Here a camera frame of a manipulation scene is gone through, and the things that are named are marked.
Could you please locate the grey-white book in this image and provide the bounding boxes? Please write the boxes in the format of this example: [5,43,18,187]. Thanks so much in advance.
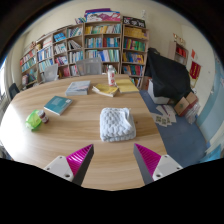
[64,80,92,97]

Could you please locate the wooden bookshelf full of books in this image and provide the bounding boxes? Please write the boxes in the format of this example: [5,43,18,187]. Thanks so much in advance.
[19,8,150,88]

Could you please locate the yellow book with white pages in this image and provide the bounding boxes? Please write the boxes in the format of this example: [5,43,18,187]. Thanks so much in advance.
[91,83,120,98]

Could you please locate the brown cardboard box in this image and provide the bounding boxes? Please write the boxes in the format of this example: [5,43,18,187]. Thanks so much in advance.
[173,91,199,117]

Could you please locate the small wooden wall shelf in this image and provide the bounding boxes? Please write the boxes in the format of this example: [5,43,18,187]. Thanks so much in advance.
[167,40,189,67]

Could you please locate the dark office chair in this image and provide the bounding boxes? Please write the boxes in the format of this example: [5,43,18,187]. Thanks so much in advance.
[8,82,20,100]

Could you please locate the teal book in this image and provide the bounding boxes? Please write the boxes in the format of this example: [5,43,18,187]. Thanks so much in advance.
[43,95,74,117]

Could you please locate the black cloth cover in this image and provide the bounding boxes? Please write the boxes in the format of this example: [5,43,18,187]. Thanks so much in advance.
[145,47,193,101]

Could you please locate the red hanging decoration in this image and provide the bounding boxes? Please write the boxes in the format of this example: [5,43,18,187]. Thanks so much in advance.
[189,60,202,80]

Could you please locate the narrow grey mesh chair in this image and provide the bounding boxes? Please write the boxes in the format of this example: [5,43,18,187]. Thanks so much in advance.
[43,63,60,83]

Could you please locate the scattered white paper sheets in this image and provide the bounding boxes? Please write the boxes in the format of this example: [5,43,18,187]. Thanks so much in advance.
[150,103,178,128]

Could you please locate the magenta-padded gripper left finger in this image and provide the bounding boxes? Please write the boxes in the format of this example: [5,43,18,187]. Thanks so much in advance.
[43,143,95,187]

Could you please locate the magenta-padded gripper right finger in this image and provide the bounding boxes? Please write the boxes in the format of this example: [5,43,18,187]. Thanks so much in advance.
[133,143,184,185]

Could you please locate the green plastic bag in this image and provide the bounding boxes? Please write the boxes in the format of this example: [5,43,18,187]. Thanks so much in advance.
[25,109,43,131]

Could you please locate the wide grey mesh chair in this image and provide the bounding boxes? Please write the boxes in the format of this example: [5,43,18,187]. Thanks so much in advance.
[75,57,103,76]

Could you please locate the small jar with red label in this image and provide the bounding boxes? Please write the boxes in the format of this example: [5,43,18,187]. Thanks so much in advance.
[36,109,50,125]

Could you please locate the flat yellow book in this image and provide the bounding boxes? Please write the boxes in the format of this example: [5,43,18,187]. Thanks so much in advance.
[114,78,140,95]

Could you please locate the white waffle-textured towel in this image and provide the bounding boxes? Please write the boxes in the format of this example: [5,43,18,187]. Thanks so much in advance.
[99,106,137,143]

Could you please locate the clear bottle with red label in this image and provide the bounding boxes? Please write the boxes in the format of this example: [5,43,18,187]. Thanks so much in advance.
[106,64,117,87]

